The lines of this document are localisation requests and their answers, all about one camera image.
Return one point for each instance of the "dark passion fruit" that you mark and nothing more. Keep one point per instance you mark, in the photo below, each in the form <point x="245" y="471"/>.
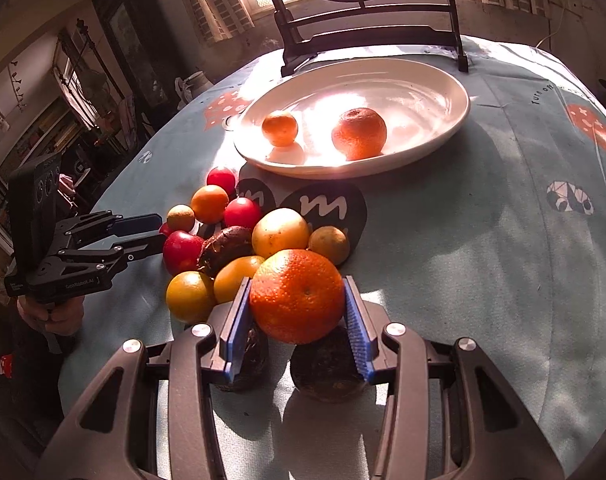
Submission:
<point x="324" y="370"/>
<point x="224" y="247"/>

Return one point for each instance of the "teal printed tablecloth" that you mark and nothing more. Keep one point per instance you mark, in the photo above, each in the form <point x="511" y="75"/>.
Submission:
<point x="500" y="235"/>

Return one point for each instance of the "dark passion fruit right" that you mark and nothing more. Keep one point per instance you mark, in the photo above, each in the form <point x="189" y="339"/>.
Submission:
<point x="324" y="370"/>

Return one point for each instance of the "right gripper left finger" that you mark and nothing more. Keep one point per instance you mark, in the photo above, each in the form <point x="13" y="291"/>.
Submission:
<point x="109" y="432"/>

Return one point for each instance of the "small yellow-orange fruit back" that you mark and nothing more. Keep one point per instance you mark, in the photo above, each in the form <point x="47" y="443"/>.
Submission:
<point x="331" y="243"/>

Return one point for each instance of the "red tomato middle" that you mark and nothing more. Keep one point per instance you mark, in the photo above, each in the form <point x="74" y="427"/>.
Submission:
<point x="242" y="212"/>

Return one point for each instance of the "black framed painted screen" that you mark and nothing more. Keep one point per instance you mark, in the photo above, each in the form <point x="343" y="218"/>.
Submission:
<point x="297" y="50"/>

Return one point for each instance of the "red tomato far left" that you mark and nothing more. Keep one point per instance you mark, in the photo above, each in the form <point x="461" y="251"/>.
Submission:
<point x="225" y="178"/>

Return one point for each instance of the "large red apple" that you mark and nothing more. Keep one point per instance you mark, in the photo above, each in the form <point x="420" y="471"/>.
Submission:
<point x="181" y="252"/>

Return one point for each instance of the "white oval plate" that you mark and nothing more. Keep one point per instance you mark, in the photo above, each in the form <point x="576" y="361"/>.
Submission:
<point x="421" y="105"/>

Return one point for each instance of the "orange fruit behind kiwi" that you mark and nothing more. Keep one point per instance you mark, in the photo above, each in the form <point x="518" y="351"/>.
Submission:
<point x="209" y="203"/>

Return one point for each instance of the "small red tomato front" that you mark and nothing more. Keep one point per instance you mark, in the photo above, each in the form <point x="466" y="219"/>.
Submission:
<point x="165" y="229"/>

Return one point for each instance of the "dark passion fruit upper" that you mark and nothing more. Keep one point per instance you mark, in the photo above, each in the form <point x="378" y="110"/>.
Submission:
<point x="224" y="247"/>

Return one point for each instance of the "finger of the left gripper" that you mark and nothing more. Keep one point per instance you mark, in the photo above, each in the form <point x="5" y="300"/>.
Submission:
<point x="118" y="254"/>
<point x="133" y="223"/>

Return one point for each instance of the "person's left hand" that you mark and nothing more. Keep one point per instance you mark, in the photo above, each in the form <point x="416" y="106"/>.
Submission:
<point x="59" y="319"/>

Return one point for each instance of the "large yellow-orange fruit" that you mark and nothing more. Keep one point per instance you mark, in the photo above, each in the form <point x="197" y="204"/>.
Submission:
<point x="190" y="297"/>

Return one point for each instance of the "small green-brown kiwi fruit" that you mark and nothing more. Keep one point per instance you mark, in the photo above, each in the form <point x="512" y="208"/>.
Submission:
<point x="180" y="217"/>

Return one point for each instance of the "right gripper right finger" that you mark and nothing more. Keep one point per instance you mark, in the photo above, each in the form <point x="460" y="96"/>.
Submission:
<point x="488" y="433"/>

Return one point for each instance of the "yellow orange centre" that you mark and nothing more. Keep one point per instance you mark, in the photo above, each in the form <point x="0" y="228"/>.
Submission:
<point x="229" y="279"/>

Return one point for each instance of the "pale yellow round fruit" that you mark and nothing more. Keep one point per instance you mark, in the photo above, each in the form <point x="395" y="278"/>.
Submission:
<point x="282" y="228"/>

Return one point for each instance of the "large textured orange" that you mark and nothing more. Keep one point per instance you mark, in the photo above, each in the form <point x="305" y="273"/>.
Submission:
<point x="297" y="296"/>

